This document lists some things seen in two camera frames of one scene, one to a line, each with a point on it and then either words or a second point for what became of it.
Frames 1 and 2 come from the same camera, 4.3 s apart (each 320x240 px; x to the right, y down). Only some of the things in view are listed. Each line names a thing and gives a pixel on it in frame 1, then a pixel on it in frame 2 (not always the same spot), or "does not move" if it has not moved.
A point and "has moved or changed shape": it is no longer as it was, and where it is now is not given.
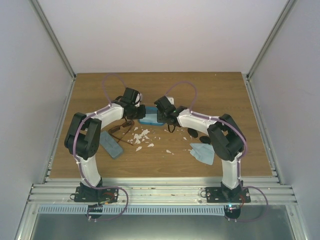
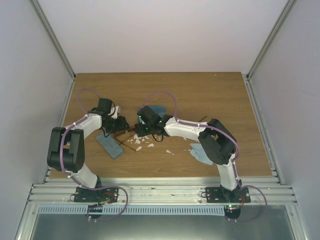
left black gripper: x=142 y=114 to x=121 y=126
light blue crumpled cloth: x=203 y=152 does not move
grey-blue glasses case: x=111 y=146 does not move
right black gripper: x=159 y=118 to x=141 y=132
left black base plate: x=87 y=194 does not move
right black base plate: x=226 y=195 does not move
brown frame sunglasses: x=120 y=131 has moved or changed shape
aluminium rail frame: x=161 y=190 does not move
